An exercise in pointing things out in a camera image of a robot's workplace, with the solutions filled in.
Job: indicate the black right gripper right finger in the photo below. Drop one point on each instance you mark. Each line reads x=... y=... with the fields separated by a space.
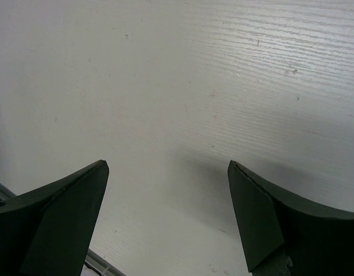
x=283 y=233

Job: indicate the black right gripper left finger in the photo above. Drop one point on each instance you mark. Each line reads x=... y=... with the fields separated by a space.
x=47 y=231

